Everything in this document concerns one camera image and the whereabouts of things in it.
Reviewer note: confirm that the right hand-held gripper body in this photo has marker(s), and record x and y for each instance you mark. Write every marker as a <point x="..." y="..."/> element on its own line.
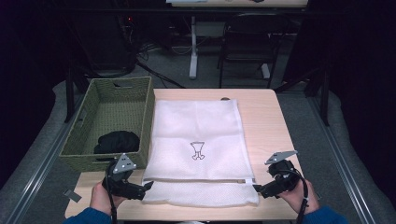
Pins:
<point x="281" y="182"/>

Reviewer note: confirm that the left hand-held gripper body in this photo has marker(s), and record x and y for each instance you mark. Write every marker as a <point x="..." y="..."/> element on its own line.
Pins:
<point x="124" y="186"/>

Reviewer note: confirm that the black cloth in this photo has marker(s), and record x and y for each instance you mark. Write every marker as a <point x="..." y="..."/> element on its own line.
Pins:
<point x="117" y="141"/>

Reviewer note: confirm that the green woven basket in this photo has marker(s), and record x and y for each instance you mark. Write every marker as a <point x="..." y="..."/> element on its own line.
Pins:
<point x="118" y="115"/>

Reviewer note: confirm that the white mesh laundry bag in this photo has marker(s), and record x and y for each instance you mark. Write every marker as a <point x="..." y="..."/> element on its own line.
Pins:
<point x="199" y="124"/>

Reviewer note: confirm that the person's right hand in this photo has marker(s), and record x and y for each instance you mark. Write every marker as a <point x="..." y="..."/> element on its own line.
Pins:
<point x="300" y="197"/>

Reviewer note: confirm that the person's left hand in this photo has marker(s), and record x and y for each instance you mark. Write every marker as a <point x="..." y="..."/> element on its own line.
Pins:
<point x="99" y="197"/>

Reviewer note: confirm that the grey tape piece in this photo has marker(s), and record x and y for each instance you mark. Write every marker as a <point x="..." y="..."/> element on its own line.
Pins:
<point x="72" y="195"/>

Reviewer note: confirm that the black metal stand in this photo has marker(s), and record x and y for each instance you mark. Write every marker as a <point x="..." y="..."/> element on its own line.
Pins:
<point x="69" y="93"/>

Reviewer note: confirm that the white desk foot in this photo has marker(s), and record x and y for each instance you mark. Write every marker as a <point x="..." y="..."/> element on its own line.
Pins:
<point x="265" y="71"/>

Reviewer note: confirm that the white desk leg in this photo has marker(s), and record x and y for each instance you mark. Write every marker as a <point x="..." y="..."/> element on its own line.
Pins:
<point x="193" y="53"/>

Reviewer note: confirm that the black folding chair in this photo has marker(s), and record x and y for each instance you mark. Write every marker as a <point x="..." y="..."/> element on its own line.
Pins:
<point x="252" y="34"/>

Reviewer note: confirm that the dark computer tower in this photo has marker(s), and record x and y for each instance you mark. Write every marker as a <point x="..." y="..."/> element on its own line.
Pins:
<point x="102" y="37"/>

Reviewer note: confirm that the metal floor rail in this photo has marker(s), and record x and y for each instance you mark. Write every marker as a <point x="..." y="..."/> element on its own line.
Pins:
<point x="40" y="168"/>
<point x="339" y="158"/>

